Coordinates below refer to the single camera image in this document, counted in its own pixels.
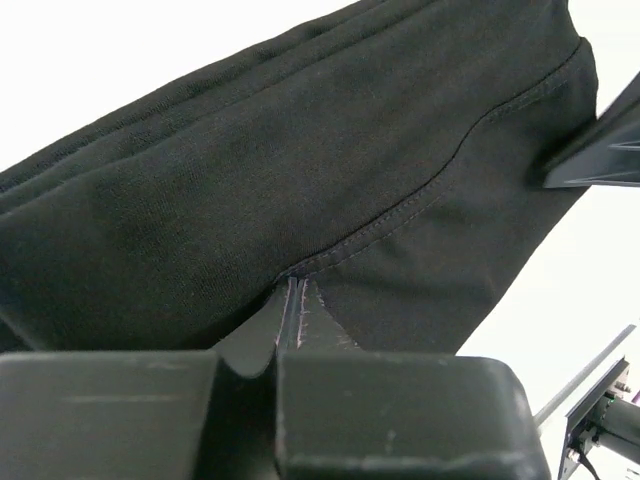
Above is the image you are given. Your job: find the black skirt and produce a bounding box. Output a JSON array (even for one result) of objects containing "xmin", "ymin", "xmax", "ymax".
[{"xmin": 1, "ymin": 1, "xmax": 598, "ymax": 352}]

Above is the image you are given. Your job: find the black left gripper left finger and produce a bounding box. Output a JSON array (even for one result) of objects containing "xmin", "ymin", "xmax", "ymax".
[{"xmin": 1, "ymin": 280, "xmax": 298, "ymax": 479}]

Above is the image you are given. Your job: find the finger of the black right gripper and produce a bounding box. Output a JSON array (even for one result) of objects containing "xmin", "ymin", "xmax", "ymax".
[{"xmin": 539, "ymin": 77, "xmax": 639, "ymax": 189}]

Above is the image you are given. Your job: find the aluminium table edge rail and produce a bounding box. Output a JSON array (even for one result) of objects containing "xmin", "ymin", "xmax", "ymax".
[{"xmin": 534, "ymin": 324, "xmax": 637, "ymax": 436}]

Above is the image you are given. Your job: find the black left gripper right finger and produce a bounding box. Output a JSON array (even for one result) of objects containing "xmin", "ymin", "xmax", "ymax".
[{"xmin": 275, "ymin": 278, "xmax": 550, "ymax": 479}]

